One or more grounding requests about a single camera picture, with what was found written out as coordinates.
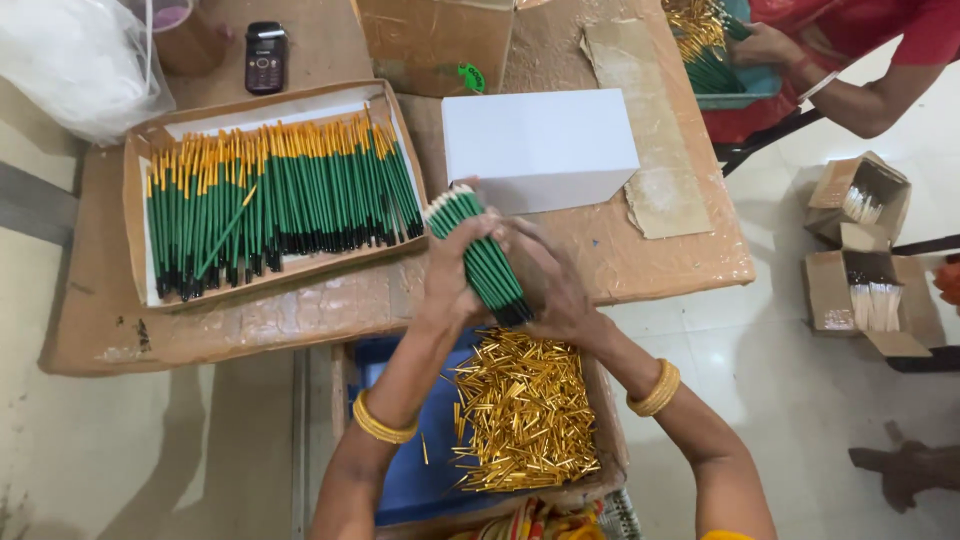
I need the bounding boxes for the person's left hand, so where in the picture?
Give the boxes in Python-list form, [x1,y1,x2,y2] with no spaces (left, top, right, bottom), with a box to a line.
[420,177,513,333]

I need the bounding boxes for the person's right hand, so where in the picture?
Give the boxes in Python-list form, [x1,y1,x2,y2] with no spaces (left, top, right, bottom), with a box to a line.
[502,217,615,351]

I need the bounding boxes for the bundle of green pencils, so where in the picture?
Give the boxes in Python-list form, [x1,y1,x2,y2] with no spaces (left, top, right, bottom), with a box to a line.
[422,185,535,328]

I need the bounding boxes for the white cardboard box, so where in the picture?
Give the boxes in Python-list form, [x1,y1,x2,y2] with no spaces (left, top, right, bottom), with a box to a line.
[441,88,642,219]

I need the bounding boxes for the torn cardboard sheet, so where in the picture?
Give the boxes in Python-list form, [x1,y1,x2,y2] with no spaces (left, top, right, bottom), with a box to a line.
[579,16,715,241]

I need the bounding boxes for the pile of gold pencil caps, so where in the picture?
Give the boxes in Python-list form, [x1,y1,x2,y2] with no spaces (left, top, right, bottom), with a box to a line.
[448,327,603,494]

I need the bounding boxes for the row of gold-capped green pencils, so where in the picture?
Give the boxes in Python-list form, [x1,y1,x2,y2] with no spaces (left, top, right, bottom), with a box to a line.
[144,105,426,303]

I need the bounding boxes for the brown cardboard box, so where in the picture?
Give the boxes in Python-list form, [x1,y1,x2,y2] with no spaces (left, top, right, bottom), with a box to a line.
[352,0,517,99]

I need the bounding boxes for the gold bangles on right wrist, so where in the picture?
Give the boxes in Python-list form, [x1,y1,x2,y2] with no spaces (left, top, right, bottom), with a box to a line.
[626,358,682,418]

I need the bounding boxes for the gold bangles on wrist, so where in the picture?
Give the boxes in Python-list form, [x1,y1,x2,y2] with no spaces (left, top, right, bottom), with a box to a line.
[626,358,682,418]
[351,388,420,445]

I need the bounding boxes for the gold bangles on left wrist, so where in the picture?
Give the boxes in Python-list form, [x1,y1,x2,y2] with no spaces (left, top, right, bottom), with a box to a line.
[351,388,420,445]

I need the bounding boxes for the cardboard box with blue lining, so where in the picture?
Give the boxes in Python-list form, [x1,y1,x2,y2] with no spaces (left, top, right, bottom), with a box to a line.
[330,330,630,538]

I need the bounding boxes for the heap of uncapped green pencils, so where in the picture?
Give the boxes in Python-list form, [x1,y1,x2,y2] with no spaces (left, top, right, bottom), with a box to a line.
[684,45,748,96]

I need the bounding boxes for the single loose green pencil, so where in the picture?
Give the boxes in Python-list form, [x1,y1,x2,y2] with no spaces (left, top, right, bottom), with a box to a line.
[193,184,258,280]

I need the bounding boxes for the teal plastic tray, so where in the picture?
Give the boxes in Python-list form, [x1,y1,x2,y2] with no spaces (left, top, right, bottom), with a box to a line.
[690,0,784,111]

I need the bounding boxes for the heap of gold caps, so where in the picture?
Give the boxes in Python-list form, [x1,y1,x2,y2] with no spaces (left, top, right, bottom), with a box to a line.
[663,0,729,65]

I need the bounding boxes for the person's colourful clothing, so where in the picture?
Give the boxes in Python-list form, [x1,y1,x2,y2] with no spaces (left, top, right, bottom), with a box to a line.
[448,496,607,540]

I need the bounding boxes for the black mobile phone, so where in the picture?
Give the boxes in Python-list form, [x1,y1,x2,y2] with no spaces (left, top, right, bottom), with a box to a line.
[244,21,289,96]

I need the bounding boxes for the woven plastic basket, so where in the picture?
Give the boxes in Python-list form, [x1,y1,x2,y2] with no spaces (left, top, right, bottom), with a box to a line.
[600,489,644,540]

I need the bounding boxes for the large open cardboard box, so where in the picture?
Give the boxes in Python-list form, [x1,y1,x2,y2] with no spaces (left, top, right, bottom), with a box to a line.
[802,222,945,358]

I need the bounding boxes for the small open cardboard box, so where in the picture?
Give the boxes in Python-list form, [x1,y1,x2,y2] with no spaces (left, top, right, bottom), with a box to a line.
[804,150,913,247]

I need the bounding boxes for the bunch of white sticks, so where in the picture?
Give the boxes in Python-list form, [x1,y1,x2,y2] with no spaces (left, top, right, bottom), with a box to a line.
[841,185,885,226]
[849,281,903,333]

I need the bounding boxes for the shallow cardboard tray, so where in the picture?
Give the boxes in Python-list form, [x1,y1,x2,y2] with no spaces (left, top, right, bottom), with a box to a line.
[122,78,430,312]

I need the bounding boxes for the brown container with pink lid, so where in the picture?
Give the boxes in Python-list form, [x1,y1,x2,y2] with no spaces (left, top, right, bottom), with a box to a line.
[150,0,235,76]

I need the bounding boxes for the black furniture bar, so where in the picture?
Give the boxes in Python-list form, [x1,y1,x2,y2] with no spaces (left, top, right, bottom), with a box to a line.
[891,234,960,258]

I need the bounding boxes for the clear plastic bag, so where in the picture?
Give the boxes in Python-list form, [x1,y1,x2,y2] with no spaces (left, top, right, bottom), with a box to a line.
[0,0,177,145]

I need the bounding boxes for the black chair frame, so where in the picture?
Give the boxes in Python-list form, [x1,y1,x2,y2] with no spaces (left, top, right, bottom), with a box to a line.
[712,108,826,178]

